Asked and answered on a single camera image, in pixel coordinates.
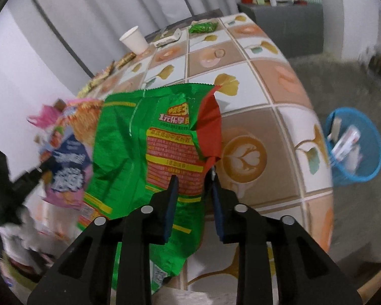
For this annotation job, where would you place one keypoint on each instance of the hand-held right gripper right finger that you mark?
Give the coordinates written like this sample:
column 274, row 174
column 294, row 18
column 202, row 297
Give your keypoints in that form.
column 217, row 209

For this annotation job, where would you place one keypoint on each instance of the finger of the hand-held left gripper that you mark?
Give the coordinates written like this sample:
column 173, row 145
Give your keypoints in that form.
column 33, row 178

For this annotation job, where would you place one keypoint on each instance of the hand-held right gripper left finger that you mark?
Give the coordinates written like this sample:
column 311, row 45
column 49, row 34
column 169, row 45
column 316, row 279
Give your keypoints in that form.
column 171, row 203

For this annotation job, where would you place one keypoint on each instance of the pink purple snack bag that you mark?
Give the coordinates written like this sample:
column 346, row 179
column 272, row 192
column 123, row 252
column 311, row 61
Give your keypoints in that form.
column 66, row 165

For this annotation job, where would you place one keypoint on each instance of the large green snack bag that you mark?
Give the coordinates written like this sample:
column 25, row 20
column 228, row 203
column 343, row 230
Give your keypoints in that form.
column 123, row 152

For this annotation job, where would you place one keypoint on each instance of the white strawberry print package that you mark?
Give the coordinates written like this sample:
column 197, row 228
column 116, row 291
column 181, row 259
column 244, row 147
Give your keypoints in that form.
column 346, row 143

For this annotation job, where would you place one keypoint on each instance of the blue mesh wastebasket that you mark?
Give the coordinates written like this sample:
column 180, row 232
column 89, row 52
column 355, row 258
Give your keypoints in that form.
column 368, row 165

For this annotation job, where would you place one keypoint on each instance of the person's left hand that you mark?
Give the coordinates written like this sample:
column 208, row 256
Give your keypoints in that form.
column 27, row 232

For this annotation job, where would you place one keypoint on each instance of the ginkgo print tablecloth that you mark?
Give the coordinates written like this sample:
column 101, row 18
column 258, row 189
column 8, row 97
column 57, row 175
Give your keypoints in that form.
column 266, row 124

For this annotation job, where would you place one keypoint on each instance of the gold foil snack packet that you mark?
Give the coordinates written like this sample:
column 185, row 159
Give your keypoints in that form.
column 87, row 88

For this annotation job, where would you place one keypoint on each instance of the yellow cookie packet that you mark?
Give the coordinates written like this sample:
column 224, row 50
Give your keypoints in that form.
column 104, row 72

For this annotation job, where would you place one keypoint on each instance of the gold peanut snack packet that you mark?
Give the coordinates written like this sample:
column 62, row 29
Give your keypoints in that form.
column 125, row 60

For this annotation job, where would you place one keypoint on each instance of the olive brown tissue pack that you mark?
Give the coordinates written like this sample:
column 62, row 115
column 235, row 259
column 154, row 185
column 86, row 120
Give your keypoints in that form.
column 168, row 38

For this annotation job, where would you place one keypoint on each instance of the white paper cup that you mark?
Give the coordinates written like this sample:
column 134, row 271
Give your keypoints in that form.
column 135, row 41

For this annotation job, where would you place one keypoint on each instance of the green foil packet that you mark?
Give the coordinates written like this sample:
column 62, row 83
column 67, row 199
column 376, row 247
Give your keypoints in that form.
column 203, row 27

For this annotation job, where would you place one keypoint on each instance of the white curtain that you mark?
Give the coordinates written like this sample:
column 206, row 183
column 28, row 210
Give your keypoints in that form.
column 98, row 6

